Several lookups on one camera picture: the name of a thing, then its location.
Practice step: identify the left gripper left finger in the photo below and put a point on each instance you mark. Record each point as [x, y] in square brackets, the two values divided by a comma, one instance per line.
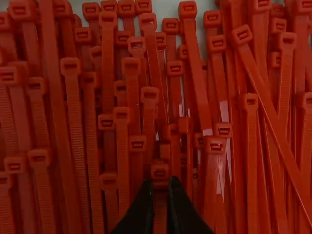
[140, 214]

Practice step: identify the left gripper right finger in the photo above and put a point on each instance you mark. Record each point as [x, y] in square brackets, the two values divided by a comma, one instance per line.
[182, 214]

